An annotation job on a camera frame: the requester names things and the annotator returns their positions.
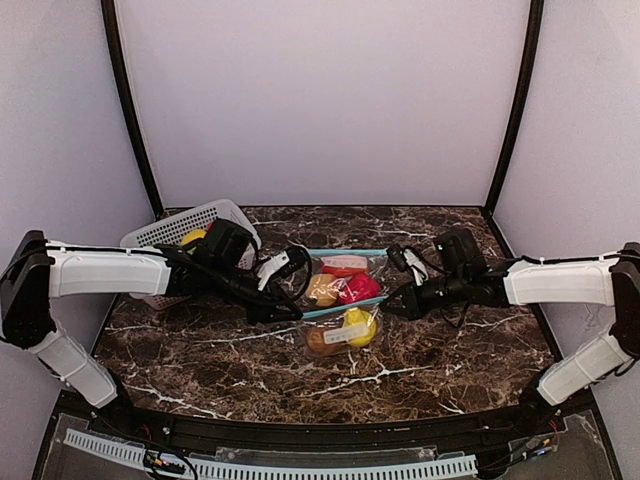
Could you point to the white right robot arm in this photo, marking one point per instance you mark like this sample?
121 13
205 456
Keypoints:
599 294

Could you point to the red toy bell pepper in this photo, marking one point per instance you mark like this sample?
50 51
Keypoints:
360 287

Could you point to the white plastic mesh basket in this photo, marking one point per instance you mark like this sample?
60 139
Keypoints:
172 230

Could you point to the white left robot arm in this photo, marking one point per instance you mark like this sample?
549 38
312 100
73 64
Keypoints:
42 272

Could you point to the white slotted cable duct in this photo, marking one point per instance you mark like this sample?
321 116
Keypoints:
228 463

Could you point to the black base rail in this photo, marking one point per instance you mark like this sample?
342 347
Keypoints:
186 428

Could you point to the yellow toy lemon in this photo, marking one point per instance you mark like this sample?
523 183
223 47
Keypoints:
192 236
362 327

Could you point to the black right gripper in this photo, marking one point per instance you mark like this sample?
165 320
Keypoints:
416 300

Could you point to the black frame post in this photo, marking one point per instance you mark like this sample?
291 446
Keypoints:
521 91
128 109

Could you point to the brown toy potato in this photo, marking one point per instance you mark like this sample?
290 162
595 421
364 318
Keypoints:
316 344

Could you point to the orange toy mango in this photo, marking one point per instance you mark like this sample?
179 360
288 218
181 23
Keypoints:
344 271

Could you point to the clear zip bag blue zipper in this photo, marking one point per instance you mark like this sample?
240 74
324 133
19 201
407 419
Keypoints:
343 278

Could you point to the black frame post right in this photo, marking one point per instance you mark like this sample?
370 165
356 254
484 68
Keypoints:
521 91

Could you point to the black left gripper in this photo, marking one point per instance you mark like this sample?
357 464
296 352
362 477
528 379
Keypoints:
261 310

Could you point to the black frame post left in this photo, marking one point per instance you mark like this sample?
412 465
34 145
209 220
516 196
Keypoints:
128 109

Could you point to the yellow orange toy peach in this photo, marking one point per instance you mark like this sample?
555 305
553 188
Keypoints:
323 290

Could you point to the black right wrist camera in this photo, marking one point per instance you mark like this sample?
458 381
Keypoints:
460 254

